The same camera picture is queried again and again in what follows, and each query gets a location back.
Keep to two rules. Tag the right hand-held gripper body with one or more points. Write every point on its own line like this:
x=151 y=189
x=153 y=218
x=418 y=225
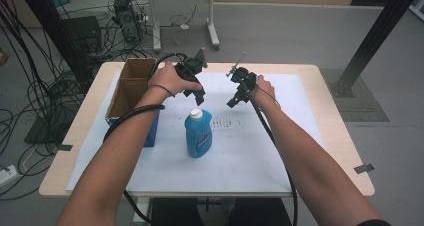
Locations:
x=246 y=79

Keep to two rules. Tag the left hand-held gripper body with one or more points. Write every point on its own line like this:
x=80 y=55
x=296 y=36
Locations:
x=190 y=69

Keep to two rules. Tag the blue bottle with white cap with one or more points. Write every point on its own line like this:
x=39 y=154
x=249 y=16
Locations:
x=198 y=136

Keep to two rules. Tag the blue cardboard box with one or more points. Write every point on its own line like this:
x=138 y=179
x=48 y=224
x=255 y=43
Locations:
x=128 y=92

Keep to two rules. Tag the person's left hand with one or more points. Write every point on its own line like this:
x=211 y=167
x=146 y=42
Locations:
x=171 y=79

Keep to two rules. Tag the person's right hand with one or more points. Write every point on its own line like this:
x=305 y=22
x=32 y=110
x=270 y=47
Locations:
x=266 y=89

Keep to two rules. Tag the thin black wrist band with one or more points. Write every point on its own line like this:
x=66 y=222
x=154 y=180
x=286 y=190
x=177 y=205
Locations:
x=270 y=96
x=162 y=86

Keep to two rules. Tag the white rolling table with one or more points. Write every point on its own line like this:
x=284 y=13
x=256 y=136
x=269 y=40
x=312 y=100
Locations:
x=212 y=19

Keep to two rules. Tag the white paper sheet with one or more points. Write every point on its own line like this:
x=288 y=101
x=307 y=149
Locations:
x=240 y=159

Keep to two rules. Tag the grey computer tower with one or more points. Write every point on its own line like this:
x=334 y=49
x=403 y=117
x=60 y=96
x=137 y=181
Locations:
x=128 y=21

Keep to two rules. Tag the black box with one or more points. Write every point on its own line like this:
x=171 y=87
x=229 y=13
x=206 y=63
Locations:
x=83 y=32

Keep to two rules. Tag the person's right leg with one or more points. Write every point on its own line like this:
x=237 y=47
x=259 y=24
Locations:
x=260 y=214

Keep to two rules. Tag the person's leg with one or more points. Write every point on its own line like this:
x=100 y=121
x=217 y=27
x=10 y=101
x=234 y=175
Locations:
x=175 y=214
x=260 y=214

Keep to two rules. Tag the person's left leg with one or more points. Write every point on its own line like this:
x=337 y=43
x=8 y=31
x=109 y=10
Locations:
x=175 y=214

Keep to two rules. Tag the grey floor mat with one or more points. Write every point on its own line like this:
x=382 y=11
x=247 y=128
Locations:
x=363 y=106

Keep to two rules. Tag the white table leg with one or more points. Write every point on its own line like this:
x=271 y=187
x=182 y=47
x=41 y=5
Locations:
x=143 y=209

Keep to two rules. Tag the grey tape piece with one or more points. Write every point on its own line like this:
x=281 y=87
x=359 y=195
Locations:
x=364 y=168
x=65 y=147

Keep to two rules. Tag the black metal stand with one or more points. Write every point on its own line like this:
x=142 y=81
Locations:
x=53 y=32

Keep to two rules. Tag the white power strip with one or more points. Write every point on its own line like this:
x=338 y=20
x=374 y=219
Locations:
x=6 y=176

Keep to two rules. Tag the black metal post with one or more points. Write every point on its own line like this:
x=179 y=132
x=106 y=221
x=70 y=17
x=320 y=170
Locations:
x=376 y=32

